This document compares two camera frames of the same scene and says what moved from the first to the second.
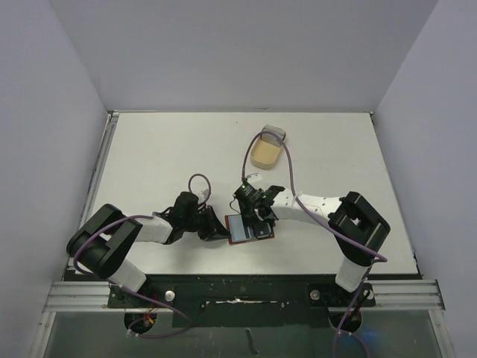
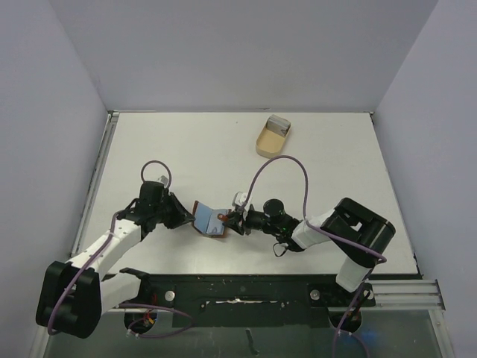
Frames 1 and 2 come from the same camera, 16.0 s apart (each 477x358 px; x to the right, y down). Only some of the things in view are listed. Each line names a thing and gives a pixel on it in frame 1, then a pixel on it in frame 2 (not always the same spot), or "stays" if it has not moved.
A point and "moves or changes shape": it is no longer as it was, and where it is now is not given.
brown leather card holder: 258,231 moves or changes shape
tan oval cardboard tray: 264,155 to 270,143
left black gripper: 214,230 to 181,217
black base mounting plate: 244,300 stays
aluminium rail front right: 405,294 stays
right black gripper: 256,215 to 241,218
